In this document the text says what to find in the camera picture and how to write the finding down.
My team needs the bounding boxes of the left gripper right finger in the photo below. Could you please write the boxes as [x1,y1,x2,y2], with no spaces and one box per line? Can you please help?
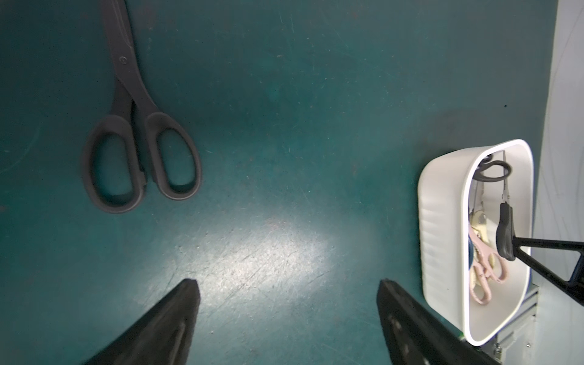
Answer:
[377,279,497,364]

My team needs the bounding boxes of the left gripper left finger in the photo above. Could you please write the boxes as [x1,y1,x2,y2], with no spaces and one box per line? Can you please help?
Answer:
[87,278,201,364]

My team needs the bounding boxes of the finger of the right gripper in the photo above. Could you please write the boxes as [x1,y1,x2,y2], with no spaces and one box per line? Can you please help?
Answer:
[495,201,584,307]

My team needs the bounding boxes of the blue handled scissors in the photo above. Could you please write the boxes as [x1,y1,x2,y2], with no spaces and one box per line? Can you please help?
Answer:
[468,239,475,269]

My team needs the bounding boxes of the black handled scissors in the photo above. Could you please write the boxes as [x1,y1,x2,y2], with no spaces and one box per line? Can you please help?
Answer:
[472,152,513,203]

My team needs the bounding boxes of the white storage box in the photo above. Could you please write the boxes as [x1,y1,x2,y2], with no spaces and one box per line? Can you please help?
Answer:
[418,139,534,346]

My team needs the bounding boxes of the large black scissors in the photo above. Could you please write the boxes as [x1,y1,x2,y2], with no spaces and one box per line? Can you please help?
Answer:
[81,1,202,214]

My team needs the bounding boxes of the beige scissors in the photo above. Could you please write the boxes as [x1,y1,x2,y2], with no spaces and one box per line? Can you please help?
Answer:
[469,210,488,242]

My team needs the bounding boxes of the pink scissors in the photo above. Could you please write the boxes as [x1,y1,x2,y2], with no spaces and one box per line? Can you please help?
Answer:
[468,224,508,306]

